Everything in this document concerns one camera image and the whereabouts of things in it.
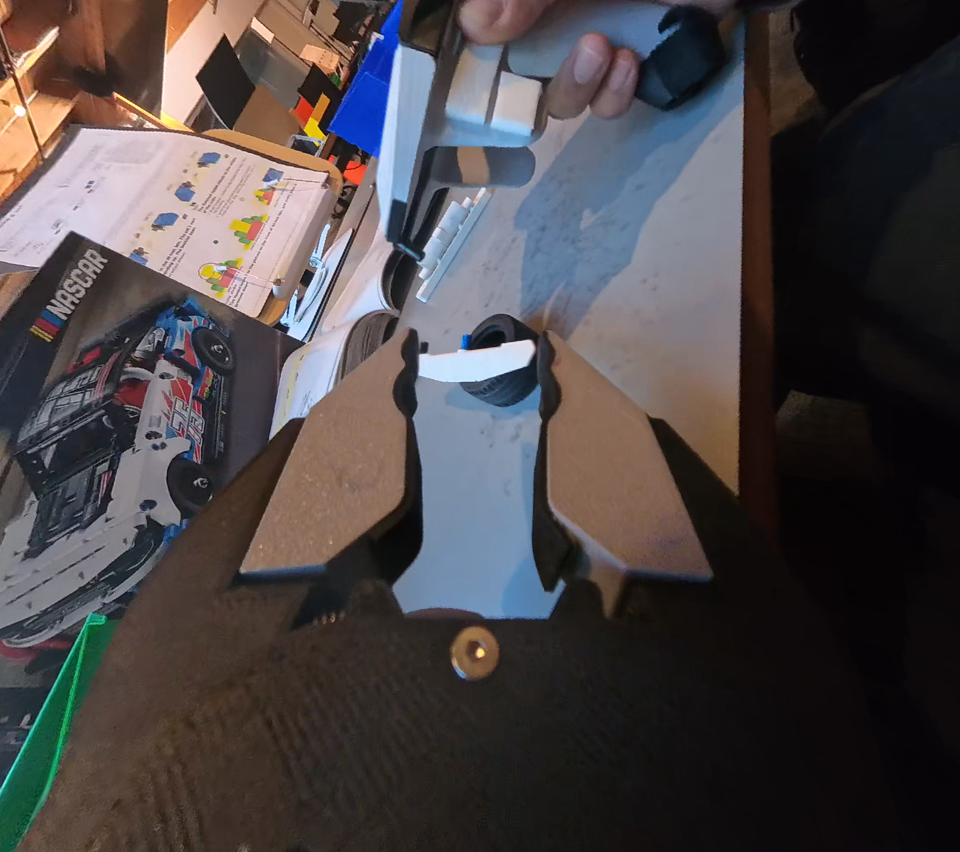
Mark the printed instruction sheet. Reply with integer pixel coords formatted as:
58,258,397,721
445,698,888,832
0,126,333,316

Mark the grey desk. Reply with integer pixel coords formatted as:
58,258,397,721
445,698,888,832
330,4,774,620

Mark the thick open instruction booklet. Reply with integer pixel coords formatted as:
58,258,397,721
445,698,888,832
268,222,425,440

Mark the wooden shelf unit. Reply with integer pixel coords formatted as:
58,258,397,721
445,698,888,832
0,0,95,193

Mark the colourful block stack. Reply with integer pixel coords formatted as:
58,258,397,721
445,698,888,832
292,93,333,142

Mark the blue plastic bin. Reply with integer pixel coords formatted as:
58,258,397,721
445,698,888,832
328,0,410,159

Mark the green plastic bin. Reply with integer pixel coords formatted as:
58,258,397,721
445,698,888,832
0,612,121,845

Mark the wooden clipboard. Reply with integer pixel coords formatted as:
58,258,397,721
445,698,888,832
0,124,345,328

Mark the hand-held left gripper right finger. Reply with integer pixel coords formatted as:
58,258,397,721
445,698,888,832
531,330,715,619

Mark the toy race car box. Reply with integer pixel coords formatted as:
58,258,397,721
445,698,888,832
0,233,305,650

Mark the white curved toy beam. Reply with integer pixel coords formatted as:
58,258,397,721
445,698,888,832
416,338,540,386

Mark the cardboard box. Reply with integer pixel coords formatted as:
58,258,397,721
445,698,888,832
232,85,301,149

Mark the black toy tyre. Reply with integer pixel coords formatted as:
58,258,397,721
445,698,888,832
457,314,543,409

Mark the white hinged brick assembly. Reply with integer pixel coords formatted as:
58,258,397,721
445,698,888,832
414,186,495,304

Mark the white flat device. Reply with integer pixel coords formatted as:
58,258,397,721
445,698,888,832
281,222,357,339

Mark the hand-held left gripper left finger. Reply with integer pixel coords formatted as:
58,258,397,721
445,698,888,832
238,329,425,586

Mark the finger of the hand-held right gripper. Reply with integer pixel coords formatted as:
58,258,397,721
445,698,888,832
373,42,440,260

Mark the black panel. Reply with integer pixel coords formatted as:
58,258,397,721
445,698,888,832
196,34,256,127

